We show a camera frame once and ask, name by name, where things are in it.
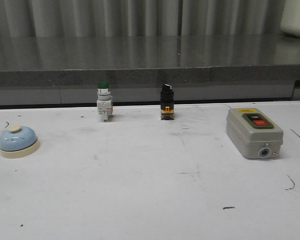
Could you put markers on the blue and cream call bell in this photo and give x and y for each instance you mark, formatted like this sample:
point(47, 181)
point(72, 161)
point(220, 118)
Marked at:
point(18, 141)

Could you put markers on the grey stone counter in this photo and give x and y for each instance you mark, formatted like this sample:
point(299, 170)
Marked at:
point(65, 71)

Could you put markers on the white object on counter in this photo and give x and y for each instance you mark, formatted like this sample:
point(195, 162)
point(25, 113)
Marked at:
point(290, 20)

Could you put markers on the black selector switch yellow base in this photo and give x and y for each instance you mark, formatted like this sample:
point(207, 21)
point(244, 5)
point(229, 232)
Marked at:
point(167, 102)

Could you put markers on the green pushbutton switch white body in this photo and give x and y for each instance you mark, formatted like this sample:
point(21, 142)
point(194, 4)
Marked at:
point(104, 101)

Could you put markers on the grey on off switch box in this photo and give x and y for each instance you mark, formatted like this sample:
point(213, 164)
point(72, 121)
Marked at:
point(254, 134)

